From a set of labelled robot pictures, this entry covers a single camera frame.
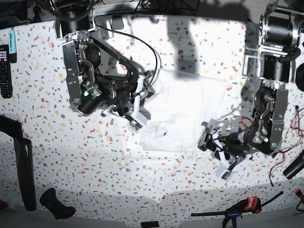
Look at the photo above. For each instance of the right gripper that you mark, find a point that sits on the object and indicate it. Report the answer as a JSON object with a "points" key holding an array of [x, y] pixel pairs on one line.
{"points": [[132, 109]]}

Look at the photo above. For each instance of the terrazzo pattern table cloth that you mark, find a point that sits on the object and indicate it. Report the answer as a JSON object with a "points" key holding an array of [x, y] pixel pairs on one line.
{"points": [[97, 164]]}

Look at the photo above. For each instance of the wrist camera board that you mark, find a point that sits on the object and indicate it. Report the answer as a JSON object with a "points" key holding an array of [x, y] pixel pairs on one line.
{"points": [[226, 176], [135, 126]]}

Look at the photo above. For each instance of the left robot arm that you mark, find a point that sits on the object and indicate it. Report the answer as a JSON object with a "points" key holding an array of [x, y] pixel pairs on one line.
{"points": [[277, 48]]}

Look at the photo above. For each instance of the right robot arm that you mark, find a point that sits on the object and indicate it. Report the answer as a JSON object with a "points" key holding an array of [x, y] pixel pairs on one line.
{"points": [[88, 88]]}

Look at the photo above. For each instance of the dark phone at table top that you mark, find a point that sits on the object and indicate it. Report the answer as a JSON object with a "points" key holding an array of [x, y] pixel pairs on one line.
{"points": [[117, 22]]}

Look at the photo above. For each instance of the black cylinder tube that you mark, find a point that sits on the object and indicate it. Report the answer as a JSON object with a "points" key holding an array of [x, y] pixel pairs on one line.
{"points": [[295, 167]]}

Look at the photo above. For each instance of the black round object right edge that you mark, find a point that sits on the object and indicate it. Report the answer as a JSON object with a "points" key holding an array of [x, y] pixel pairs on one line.
{"points": [[299, 78]]}

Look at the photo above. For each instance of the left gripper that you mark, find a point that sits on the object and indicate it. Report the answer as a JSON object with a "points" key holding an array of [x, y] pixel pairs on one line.
{"points": [[230, 150]]}

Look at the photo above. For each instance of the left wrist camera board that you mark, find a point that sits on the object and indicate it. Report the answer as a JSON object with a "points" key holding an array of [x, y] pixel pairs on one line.
{"points": [[226, 176]]}

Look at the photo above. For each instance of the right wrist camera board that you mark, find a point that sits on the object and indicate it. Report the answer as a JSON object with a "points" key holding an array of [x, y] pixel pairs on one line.
{"points": [[135, 126]]}

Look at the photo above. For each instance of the small black rectangular device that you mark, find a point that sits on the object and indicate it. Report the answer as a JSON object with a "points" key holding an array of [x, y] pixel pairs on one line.
{"points": [[150, 224]]}

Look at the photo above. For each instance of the teal highlighter marker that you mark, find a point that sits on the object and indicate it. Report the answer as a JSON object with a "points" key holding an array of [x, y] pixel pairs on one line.
{"points": [[12, 47]]}

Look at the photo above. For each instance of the black orange bar clamp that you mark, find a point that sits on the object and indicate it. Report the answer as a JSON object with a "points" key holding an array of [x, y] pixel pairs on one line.
{"points": [[247, 205]]}

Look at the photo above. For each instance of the white T-shirt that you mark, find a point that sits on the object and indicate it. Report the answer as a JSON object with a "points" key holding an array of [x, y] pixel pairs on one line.
{"points": [[180, 104]]}

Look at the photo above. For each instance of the black L-shaped bracket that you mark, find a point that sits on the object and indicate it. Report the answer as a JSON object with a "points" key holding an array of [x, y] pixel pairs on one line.
{"points": [[24, 162]]}

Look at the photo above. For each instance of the black TV remote control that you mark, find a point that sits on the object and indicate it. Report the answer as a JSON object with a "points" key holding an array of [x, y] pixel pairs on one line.
{"points": [[5, 72]]}

